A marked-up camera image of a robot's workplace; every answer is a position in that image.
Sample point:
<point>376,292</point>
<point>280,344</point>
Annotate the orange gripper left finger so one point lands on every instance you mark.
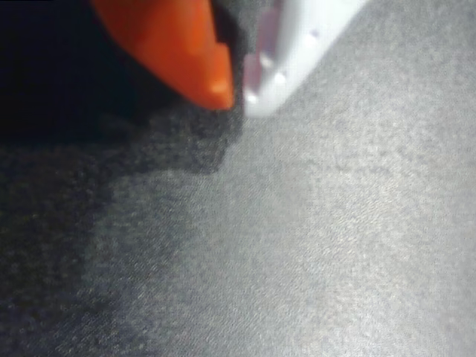
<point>175,44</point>

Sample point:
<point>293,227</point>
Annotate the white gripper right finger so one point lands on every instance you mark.
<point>294,48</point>

